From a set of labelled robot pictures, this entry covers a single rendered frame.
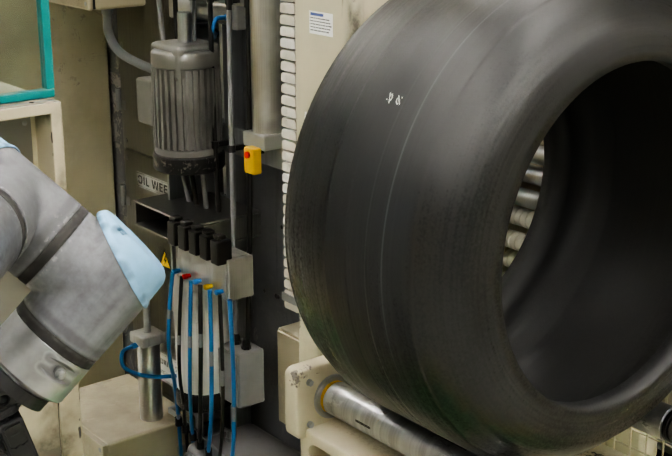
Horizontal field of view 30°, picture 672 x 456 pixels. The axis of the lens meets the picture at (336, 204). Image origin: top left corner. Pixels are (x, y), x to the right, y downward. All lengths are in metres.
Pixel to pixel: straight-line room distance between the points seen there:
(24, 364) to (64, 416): 0.72
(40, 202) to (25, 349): 0.13
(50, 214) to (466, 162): 0.41
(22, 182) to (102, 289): 0.12
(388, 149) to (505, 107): 0.13
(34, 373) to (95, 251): 0.12
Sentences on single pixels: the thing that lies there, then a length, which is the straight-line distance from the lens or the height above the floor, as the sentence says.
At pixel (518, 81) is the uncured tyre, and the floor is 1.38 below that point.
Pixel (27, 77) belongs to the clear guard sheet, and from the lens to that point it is 1.77.
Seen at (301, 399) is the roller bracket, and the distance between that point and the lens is 1.65.
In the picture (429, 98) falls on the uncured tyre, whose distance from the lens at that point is 1.29.
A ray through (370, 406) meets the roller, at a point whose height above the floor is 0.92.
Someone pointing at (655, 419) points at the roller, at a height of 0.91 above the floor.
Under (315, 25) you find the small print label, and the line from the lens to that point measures 1.66.
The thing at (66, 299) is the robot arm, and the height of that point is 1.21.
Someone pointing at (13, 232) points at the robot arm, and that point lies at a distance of 1.10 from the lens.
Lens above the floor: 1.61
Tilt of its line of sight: 16 degrees down
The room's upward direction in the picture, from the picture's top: straight up
